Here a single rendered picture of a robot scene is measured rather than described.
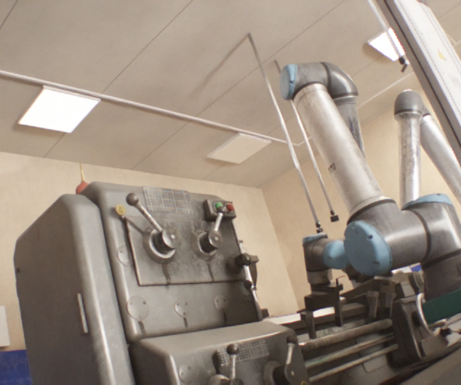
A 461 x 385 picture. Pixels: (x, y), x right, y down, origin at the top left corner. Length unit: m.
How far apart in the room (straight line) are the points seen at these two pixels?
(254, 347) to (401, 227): 0.52
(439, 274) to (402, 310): 0.95
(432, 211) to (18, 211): 4.37
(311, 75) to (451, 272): 0.73
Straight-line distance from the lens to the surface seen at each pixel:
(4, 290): 4.83
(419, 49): 1.62
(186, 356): 1.25
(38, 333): 1.57
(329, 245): 1.58
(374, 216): 1.30
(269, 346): 1.47
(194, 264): 1.52
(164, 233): 1.40
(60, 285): 1.42
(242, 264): 1.61
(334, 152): 1.42
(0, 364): 4.65
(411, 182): 1.93
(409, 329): 2.30
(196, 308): 1.49
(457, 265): 1.37
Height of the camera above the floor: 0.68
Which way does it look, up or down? 22 degrees up
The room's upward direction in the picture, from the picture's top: 16 degrees counter-clockwise
